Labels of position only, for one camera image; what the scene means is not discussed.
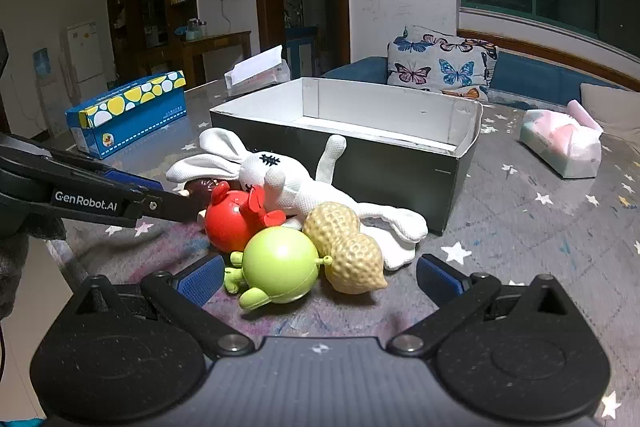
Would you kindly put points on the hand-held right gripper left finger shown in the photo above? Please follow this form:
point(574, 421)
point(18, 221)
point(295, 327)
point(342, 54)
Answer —
point(202, 281)

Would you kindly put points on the blue sofa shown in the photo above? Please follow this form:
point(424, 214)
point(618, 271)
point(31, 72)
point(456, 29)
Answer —
point(355, 69)

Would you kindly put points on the white refrigerator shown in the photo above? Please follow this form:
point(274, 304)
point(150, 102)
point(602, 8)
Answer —
point(87, 57)

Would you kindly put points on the green apple toy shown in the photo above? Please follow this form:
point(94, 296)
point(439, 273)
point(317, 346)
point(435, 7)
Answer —
point(280, 262)

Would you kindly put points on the beige toy peanut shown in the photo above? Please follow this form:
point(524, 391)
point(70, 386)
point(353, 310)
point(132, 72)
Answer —
point(352, 257)

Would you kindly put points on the beige cushion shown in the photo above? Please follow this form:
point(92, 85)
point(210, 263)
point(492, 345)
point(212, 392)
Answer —
point(615, 112)

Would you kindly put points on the red round toy pig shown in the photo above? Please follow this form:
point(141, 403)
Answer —
point(230, 219)

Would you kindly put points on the wooden side table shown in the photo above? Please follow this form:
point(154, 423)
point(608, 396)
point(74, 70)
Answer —
point(210, 49)

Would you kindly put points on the black-haired doll figurine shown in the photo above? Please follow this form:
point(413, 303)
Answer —
point(202, 188)

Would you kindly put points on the blue dotted tissue box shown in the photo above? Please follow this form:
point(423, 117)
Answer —
point(135, 117)

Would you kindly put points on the water dispenser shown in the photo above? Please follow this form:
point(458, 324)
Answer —
point(47, 67)

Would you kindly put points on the grey star-patterned tablecloth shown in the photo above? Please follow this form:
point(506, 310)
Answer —
point(525, 232)

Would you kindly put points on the pink white cloth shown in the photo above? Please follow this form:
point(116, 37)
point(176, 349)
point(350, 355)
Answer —
point(560, 142)

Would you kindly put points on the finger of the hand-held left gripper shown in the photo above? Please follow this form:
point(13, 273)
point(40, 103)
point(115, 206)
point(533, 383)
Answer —
point(135, 181)
point(170, 207)

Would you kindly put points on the dark cardboard box white inside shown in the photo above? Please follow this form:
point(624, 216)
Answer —
point(390, 172)

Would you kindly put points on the white open paper box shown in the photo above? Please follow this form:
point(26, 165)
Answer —
point(257, 67)

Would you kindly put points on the butterfly print pillow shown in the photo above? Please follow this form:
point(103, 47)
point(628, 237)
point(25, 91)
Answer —
point(440, 62)

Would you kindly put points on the white plush rabbit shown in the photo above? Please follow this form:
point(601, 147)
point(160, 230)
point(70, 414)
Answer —
point(260, 177)

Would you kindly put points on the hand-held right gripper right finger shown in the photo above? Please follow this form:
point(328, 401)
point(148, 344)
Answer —
point(440, 279)

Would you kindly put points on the teal kettle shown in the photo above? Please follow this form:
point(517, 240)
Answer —
point(195, 29)

